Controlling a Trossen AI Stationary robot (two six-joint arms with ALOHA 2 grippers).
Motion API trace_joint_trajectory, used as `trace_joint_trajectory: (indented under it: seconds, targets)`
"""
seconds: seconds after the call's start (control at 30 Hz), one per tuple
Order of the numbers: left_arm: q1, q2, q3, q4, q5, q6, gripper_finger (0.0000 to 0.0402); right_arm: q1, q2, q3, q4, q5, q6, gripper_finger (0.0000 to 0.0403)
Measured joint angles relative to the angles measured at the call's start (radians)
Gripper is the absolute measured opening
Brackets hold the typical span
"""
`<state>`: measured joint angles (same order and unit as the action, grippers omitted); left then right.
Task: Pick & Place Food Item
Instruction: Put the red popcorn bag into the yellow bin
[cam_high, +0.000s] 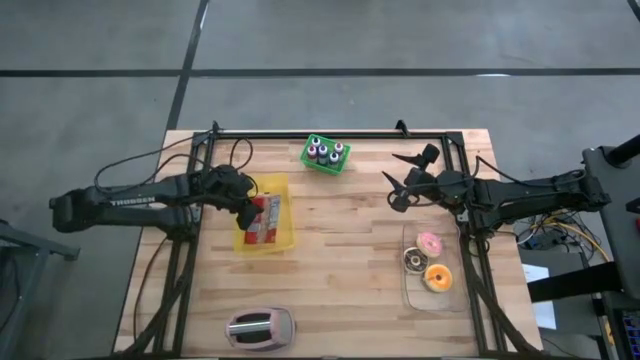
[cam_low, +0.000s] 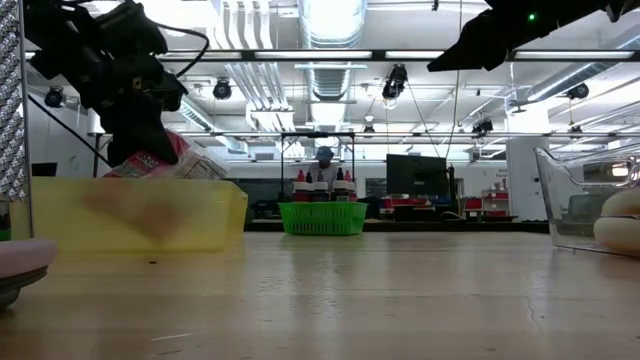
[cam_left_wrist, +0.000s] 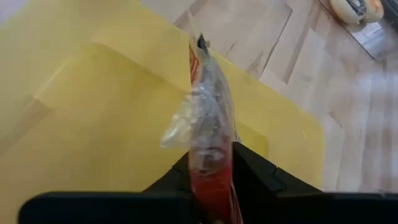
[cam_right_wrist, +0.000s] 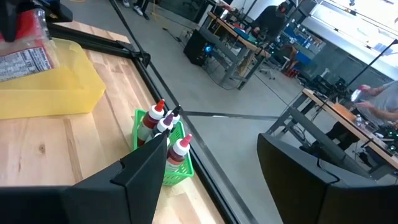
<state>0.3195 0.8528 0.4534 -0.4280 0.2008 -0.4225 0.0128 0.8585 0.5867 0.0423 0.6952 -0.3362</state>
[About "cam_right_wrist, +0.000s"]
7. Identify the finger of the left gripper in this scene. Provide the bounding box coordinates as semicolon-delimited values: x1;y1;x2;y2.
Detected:
0;0;25;44
39;0;74;23

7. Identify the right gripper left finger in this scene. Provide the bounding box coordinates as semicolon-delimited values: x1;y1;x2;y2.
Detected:
62;132;169;224

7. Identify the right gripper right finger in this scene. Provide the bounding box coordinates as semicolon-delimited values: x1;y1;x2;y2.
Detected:
257;133;398;224

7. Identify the red snack packet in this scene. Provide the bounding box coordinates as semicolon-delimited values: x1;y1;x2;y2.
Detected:
0;8;60;83

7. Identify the pink capped colouring bottle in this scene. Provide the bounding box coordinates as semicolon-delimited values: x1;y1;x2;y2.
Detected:
164;133;193;174

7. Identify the dark colouring bottle black tip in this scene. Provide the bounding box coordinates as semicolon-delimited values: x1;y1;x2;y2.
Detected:
153;129;172;147

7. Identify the red food colouring bottle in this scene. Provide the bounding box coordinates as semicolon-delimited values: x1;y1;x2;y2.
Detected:
136;98;167;147

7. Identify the black colouring bottle grey label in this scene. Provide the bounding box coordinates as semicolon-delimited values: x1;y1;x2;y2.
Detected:
166;104;182;125

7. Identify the green plastic basket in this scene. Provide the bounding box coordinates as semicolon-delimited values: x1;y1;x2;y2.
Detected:
132;108;195;187

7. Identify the person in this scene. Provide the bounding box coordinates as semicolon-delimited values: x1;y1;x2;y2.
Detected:
120;0;152;20
251;1;292;40
326;80;398;150

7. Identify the yellow translucent plastic bin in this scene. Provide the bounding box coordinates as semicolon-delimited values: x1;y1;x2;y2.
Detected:
0;37;107;120

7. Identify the wood topped metal workbench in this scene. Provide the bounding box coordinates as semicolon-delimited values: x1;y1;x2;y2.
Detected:
267;88;398;181
198;11;273;91

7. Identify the black computer case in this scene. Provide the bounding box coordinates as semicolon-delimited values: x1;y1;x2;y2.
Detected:
183;29;216;67

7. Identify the black aluminium table frame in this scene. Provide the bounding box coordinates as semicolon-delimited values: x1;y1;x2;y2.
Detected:
46;21;261;224

